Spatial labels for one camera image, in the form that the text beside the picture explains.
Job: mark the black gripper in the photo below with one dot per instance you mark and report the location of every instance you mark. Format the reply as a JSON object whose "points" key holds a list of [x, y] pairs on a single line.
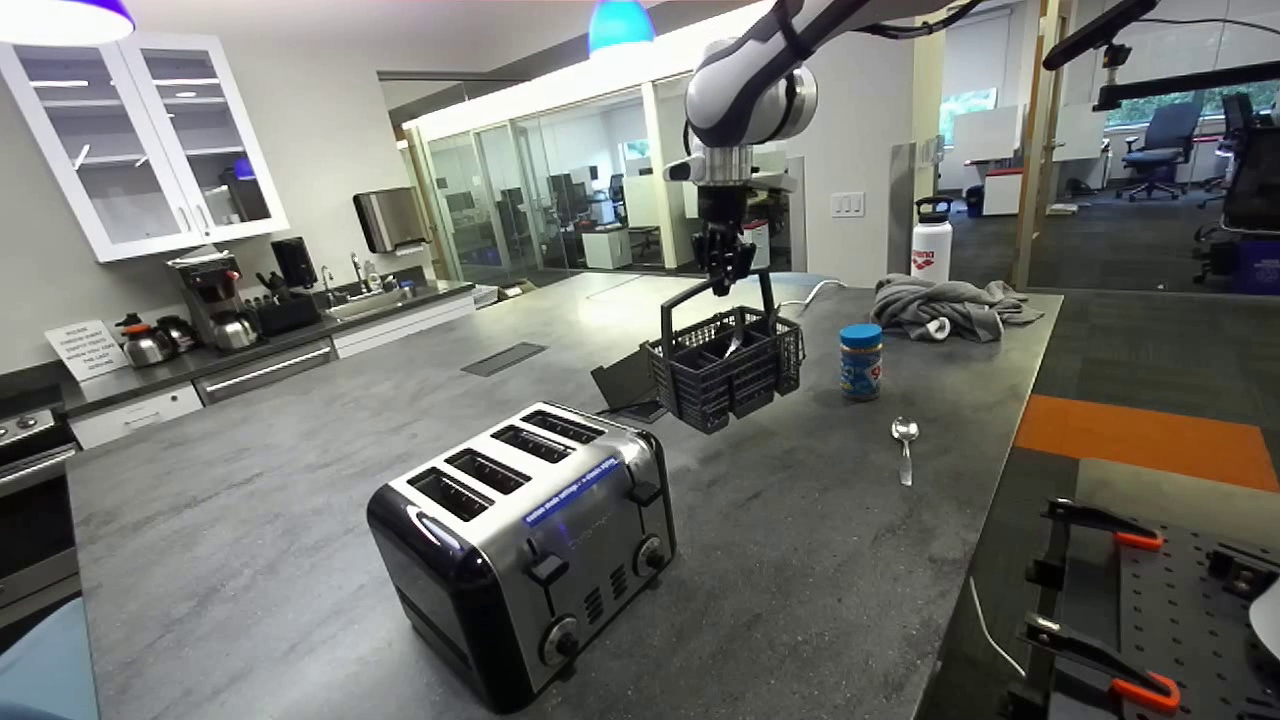
{"points": [[721, 222]]}

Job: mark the black plastic cutlery basket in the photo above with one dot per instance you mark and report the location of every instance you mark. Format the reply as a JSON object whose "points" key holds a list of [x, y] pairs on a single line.
{"points": [[725, 383]]}

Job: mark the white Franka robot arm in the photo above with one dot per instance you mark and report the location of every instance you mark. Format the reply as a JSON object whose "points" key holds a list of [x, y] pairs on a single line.
{"points": [[747, 84]]}

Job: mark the dark grey angled tray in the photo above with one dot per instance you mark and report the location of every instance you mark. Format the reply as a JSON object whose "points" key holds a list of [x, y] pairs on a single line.
{"points": [[627, 387]]}

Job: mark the blue lidded jar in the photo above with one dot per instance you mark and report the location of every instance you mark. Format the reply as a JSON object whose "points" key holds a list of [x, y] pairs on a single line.
{"points": [[860, 367]]}

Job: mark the white bottle with red label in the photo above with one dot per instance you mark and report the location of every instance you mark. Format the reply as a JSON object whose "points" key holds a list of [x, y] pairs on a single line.
{"points": [[932, 253]]}

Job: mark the grey crumpled cloth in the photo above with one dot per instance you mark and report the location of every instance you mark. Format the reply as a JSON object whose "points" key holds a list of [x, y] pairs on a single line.
{"points": [[932, 305]]}

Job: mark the countertop vent grille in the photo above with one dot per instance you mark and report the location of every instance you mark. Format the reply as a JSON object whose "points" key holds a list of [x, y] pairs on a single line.
{"points": [[507, 358]]}

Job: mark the blue pendant lamp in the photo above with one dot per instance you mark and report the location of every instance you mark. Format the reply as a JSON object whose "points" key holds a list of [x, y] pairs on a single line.
{"points": [[623, 25]]}

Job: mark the silver four-slot toaster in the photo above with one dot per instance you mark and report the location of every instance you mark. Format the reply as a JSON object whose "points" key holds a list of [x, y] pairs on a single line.
{"points": [[534, 532]]}

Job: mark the kitchen counter with drawers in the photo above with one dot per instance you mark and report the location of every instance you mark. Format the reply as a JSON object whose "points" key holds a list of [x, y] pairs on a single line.
{"points": [[335, 340]]}

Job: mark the blue office chair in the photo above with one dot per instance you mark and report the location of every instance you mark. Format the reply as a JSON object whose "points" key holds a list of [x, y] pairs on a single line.
{"points": [[1160, 141]]}

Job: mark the black coffee machine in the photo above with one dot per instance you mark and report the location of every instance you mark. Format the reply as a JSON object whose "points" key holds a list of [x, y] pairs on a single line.
{"points": [[212, 287]]}

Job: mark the black perforated mounting board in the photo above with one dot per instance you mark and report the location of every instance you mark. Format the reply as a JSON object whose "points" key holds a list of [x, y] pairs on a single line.
{"points": [[1187, 625]]}

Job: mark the white paper sign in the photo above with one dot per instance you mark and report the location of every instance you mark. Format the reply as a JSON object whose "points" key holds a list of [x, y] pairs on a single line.
{"points": [[87, 349]]}

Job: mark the white pendant lamp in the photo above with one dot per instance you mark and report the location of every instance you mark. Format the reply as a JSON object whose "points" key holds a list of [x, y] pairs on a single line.
{"points": [[60, 23]]}

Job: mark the black oven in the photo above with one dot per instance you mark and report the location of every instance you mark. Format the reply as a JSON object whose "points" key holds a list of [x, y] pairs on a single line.
{"points": [[34, 520]]}

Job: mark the light blue chair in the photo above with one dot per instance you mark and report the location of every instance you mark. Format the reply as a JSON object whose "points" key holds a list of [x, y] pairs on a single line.
{"points": [[46, 664]]}

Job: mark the white wall outlet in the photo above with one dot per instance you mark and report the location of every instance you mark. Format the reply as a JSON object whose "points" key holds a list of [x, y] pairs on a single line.
{"points": [[850, 204]]}

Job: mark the steel wall dispenser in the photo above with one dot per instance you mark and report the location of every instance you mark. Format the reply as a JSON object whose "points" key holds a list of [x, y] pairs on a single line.
{"points": [[388, 222]]}

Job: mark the wooden post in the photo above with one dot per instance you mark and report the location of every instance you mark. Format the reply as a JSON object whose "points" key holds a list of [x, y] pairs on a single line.
{"points": [[1041, 134]]}

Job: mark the black camera boom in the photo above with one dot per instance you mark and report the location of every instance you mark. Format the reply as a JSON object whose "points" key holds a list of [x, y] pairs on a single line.
{"points": [[1174, 76]]}

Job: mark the white glass-door wall cabinet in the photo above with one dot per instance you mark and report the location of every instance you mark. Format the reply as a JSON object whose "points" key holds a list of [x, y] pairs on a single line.
{"points": [[104, 174]]}

